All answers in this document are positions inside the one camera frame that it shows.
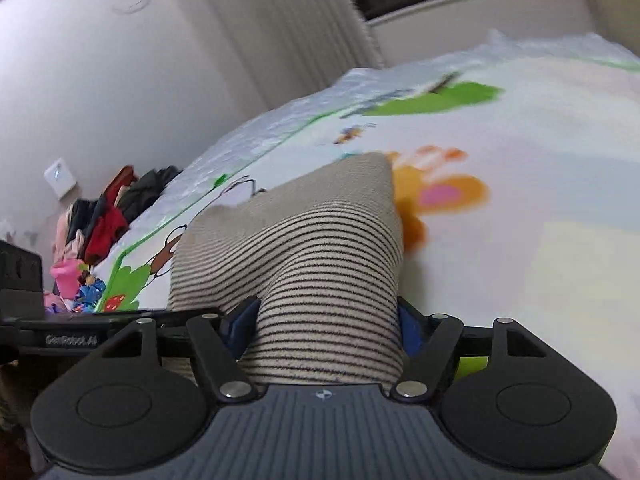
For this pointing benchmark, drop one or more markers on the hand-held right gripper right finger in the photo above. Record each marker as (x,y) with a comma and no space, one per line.
(411,332)

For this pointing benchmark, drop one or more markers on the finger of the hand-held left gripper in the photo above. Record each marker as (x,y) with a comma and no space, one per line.
(172,319)

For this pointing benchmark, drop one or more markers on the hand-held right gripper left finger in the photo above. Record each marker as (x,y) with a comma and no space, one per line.
(241,327)

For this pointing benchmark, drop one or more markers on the beige striped knit garment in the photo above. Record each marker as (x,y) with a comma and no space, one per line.
(325,260)

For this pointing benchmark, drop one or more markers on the pink cloth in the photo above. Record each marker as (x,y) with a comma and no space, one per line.
(66,265)

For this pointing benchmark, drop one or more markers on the blue plastic toy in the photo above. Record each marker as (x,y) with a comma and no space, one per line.
(91,292)

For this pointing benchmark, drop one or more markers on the red garment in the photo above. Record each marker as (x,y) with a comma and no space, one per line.
(105,232)

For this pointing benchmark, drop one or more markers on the dark green garment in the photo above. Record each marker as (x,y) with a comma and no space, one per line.
(150,190)

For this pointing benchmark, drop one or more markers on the maroon garment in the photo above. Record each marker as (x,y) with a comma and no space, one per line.
(120,185)

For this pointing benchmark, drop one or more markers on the cartoon animal printed mat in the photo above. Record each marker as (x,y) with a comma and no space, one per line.
(525,210)

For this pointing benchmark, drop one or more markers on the white quilted bedspread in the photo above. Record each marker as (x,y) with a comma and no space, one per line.
(280,120)

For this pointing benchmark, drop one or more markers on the beige pleated curtain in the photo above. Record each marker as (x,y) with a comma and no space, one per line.
(300,25)

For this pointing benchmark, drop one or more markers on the white wall switch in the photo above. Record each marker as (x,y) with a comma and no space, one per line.
(61,178)

